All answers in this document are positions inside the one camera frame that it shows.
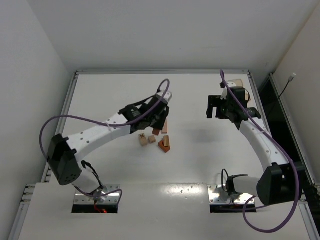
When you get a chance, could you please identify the metal base plate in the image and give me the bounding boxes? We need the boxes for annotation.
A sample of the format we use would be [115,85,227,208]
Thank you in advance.
[73,184,123,205]
[207,184,252,206]

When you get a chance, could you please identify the red-brown arch block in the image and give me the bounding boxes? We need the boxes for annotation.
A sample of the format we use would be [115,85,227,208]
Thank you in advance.
[158,140,171,153]

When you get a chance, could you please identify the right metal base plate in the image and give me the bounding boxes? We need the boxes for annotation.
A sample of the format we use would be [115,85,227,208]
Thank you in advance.
[207,184,252,206]

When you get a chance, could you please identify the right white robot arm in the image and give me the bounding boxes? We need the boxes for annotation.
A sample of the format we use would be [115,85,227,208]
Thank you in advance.
[206,86,305,206]

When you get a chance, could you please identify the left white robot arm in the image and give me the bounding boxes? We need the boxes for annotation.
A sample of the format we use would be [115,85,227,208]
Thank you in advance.
[47,92,172,197]

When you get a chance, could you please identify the dark-topped wood block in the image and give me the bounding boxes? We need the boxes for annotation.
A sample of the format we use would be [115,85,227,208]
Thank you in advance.
[162,135,170,147]

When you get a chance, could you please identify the clear orange plastic box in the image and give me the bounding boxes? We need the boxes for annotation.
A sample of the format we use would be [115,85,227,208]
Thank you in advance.
[227,79,251,102]

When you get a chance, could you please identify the small plain wood cube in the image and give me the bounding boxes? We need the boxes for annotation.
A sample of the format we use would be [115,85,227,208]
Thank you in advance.
[148,135,157,144]

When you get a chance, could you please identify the wood cube letter N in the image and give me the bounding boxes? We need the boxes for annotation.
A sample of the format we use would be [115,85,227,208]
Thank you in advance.
[138,133,146,141]

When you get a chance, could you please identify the light wood cube block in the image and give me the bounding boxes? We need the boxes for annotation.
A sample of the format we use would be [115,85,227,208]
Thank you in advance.
[139,138,148,147]

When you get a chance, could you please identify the red-brown long block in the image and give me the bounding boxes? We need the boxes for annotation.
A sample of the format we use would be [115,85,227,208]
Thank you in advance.
[152,128,161,136]

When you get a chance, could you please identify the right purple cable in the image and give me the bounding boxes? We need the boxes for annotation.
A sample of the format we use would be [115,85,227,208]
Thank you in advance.
[219,69,300,233]

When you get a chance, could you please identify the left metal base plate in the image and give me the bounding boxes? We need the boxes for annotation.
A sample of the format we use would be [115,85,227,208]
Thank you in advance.
[73,184,123,205]

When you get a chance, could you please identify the light wood long block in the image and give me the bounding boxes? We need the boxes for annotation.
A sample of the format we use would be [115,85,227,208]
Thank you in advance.
[161,119,168,134]

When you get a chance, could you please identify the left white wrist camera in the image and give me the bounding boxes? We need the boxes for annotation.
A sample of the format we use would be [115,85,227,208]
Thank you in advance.
[156,91,173,104]

